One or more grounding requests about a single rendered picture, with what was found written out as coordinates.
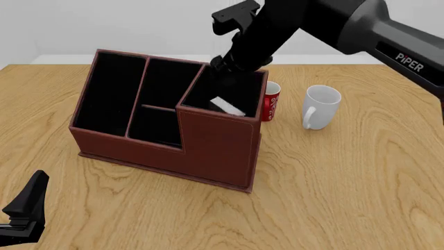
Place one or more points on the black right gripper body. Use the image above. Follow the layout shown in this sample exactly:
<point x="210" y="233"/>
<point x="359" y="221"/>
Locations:
<point x="239" y="65"/>

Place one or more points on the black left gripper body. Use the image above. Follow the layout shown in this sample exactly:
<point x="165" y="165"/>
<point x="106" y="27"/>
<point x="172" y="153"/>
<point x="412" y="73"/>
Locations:
<point x="21" y="231"/>

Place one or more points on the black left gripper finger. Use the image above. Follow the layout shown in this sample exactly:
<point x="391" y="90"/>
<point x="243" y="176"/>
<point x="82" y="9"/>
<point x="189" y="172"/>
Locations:
<point x="29" y="198"/>

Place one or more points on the white and grey book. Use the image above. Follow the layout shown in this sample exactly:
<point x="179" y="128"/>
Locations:
<point x="227" y="106"/>

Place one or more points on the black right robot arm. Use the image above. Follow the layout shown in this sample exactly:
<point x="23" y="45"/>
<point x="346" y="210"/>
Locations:
<point x="364" y="28"/>

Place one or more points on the red-brown desk caddy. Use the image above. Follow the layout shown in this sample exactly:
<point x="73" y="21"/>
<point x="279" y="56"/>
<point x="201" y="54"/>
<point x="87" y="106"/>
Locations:
<point x="215" y="145"/>

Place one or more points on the red patterned mug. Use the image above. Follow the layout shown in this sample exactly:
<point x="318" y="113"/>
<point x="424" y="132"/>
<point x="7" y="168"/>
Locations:
<point x="272" y="104"/>

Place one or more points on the white mug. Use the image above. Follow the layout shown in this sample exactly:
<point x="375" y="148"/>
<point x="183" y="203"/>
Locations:
<point x="320" y="106"/>

